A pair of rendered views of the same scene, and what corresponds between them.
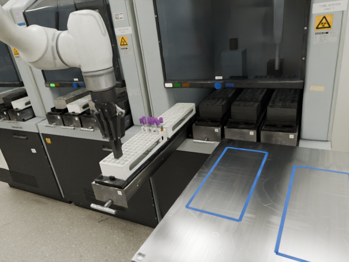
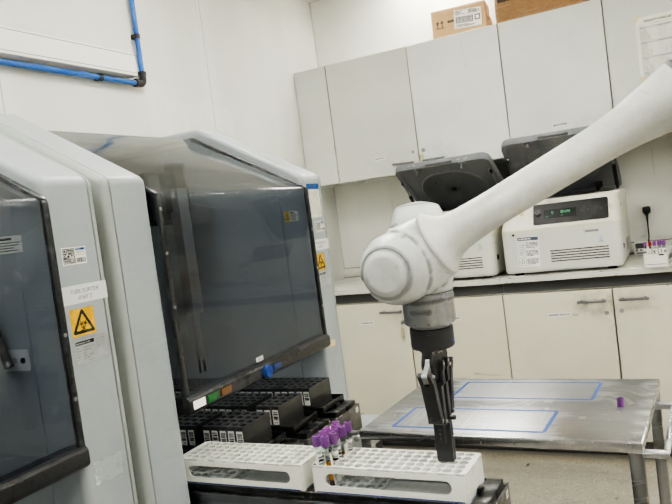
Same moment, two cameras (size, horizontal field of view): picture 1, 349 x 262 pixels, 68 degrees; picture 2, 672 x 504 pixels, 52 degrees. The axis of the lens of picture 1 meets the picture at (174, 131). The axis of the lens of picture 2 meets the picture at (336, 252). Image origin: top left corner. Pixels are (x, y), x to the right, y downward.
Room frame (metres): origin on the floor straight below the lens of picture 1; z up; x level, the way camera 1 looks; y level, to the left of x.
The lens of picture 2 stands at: (0.96, 1.37, 1.31)
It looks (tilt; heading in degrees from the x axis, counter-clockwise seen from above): 3 degrees down; 268
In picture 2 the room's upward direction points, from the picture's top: 7 degrees counter-clockwise
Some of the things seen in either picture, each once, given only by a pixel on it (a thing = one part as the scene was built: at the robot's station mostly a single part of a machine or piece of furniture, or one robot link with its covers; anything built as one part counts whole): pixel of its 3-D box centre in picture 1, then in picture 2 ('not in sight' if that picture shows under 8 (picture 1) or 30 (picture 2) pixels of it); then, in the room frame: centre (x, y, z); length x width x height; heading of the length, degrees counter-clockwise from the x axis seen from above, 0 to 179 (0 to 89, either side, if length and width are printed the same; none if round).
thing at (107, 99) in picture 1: (105, 102); (434, 351); (0.78, 0.20, 1.06); 0.08 x 0.07 x 0.09; 61
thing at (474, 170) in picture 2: not in sight; (456, 216); (0.14, -2.43, 1.22); 0.62 x 0.56 x 0.64; 59
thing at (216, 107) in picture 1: (211, 110); (254, 432); (1.15, -0.18, 0.85); 0.12 x 0.02 x 0.06; 61
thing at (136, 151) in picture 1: (137, 151); (396, 476); (0.86, 0.15, 0.83); 0.30 x 0.10 x 0.06; 151
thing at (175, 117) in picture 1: (174, 119); (251, 467); (1.14, -0.01, 0.83); 0.30 x 0.10 x 0.06; 151
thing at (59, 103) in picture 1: (61, 103); not in sight; (1.64, 0.70, 0.85); 0.12 x 0.02 x 0.06; 61
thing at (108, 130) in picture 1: (107, 122); (436, 392); (0.78, 0.21, 0.99); 0.04 x 0.01 x 0.11; 151
